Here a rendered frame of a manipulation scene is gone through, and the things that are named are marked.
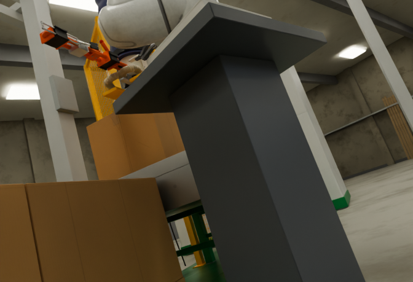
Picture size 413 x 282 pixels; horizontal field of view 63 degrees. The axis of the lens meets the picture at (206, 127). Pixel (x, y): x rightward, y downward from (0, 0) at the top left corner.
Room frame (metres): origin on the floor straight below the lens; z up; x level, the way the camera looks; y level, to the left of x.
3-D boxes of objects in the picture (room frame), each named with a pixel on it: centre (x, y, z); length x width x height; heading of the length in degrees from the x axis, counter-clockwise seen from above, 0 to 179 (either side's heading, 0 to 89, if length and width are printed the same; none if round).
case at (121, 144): (1.83, 0.29, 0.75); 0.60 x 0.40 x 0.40; 158
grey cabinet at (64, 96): (2.52, 1.02, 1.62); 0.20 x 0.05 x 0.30; 159
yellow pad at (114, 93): (1.88, 0.39, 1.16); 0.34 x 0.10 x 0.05; 160
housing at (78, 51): (1.41, 0.46, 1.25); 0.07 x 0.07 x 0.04; 70
